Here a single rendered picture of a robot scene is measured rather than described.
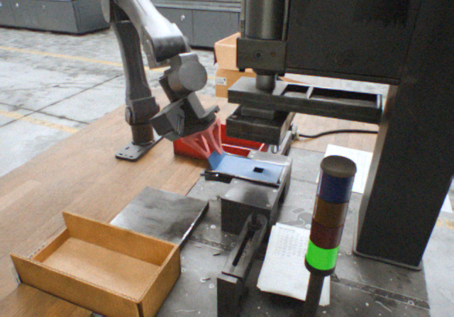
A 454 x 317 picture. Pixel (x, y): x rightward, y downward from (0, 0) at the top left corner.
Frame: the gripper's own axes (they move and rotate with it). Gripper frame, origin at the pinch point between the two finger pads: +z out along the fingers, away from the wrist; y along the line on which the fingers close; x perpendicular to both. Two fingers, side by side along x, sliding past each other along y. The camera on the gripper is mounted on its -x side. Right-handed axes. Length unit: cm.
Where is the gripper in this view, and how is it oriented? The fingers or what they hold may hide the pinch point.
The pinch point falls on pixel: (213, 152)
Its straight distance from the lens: 76.6
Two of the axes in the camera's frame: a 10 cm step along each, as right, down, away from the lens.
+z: 4.6, 8.4, 2.9
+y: 8.1, -2.6, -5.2
